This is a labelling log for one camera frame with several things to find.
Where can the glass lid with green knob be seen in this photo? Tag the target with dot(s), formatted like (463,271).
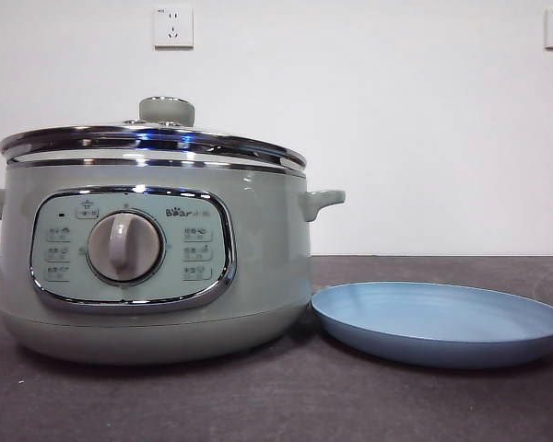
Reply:
(166,112)

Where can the pale green electric steamer pot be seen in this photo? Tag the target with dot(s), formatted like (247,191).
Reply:
(267,258)

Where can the blue plate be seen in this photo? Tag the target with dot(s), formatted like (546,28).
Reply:
(424,322)

